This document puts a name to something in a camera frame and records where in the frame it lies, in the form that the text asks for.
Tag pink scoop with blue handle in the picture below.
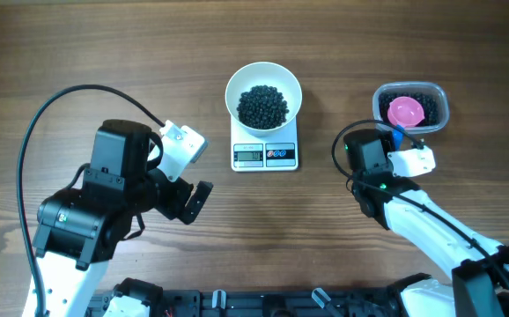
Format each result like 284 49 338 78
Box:
387 97 425 129

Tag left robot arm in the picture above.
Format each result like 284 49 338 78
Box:
23 119 213 316

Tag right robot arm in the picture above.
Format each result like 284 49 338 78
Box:
337 129 509 316

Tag white digital kitchen scale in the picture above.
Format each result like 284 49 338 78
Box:
231 119 299 173

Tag black beans in bowl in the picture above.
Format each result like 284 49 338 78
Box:
236 85 290 130

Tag white bowl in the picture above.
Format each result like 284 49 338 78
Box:
225 62 303 136

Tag clear plastic container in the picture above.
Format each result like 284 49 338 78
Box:
373 81 450 135

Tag black beans in container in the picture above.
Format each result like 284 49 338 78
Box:
379 92 439 128

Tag right black cable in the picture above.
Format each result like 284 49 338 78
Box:
330 119 509 317

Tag black cable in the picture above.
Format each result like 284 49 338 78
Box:
330 119 509 317
15 84 166 317

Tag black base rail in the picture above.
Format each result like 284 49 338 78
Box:
91 276 471 317

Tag left black cable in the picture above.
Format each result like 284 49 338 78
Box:
15 84 166 317

